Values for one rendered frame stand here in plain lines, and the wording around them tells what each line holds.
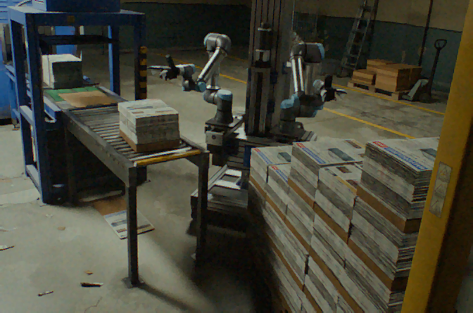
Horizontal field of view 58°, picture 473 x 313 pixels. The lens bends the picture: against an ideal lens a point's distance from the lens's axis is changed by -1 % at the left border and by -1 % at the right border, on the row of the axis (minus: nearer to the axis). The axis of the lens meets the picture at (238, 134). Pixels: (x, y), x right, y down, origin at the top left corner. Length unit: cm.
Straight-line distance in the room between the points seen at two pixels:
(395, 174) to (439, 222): 46
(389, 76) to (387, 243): 720
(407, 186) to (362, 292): 51
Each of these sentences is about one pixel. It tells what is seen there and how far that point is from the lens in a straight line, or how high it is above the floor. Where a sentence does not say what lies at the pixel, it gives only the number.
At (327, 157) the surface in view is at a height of 107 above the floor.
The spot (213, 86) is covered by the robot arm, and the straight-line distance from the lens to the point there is 334.
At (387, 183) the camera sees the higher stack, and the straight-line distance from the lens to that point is 159.
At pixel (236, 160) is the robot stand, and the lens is 334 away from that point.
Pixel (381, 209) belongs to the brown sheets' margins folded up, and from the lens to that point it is 162.
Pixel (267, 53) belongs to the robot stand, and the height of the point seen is 136.
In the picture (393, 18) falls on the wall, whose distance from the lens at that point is 996.
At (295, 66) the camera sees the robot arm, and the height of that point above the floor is 132.
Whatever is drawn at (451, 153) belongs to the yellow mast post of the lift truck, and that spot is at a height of 147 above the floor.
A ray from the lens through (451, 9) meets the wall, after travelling 932.
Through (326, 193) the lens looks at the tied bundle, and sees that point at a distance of 195.
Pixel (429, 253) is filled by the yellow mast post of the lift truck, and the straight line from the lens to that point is 117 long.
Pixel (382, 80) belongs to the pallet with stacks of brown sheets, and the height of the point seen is 29.
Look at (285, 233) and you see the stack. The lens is 240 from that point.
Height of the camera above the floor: 179
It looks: 19 degrees down
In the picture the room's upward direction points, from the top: 4 degrees clockwise
